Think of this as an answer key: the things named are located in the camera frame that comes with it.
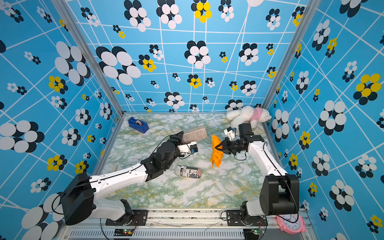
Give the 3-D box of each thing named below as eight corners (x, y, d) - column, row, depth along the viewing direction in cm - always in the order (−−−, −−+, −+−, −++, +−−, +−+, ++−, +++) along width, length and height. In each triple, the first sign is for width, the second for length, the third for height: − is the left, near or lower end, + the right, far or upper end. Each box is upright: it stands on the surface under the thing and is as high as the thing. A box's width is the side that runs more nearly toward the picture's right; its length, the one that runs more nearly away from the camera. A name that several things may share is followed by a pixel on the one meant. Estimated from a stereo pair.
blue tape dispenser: (129, 127, 114) (126, 121, 108) (134, 122, 117) (131, 116, 111) (144, 133, 110) (141, 127, 104) (149, 128, 113) (146, 122, 107)
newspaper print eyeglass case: (175, 175, 90) (174, 172, 87) (177, 166, 93) (176, 164, 90) (200, 180, 88) (200, 177, 85) (202, 171, 91) (202, 169, 88)
